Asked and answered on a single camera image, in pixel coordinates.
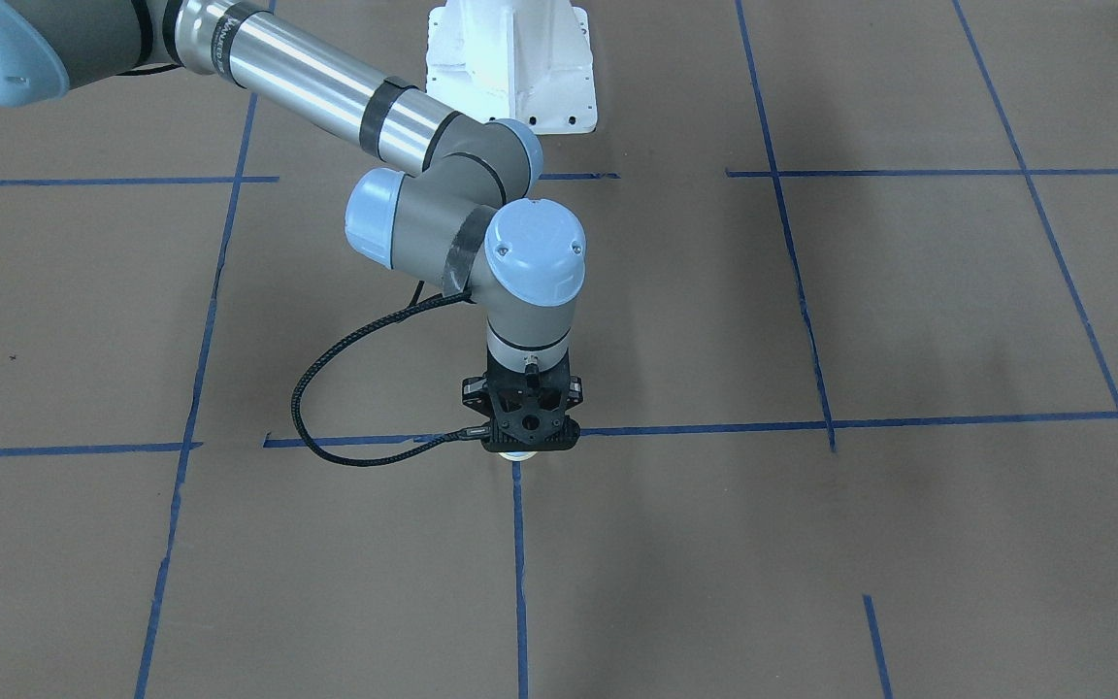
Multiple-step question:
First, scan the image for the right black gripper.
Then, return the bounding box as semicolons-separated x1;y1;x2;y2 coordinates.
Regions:
462;349;584;416

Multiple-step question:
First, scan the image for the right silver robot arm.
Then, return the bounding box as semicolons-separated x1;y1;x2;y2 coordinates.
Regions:
0;1;585;425

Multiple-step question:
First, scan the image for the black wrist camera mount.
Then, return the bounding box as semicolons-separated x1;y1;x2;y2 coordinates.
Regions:
475;384;584;455

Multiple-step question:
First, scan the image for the black camera cable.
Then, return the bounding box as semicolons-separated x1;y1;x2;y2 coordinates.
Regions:
291;280;494;469

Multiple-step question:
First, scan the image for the white camera pedestal column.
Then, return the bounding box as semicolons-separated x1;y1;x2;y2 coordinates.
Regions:
425;1;599;134

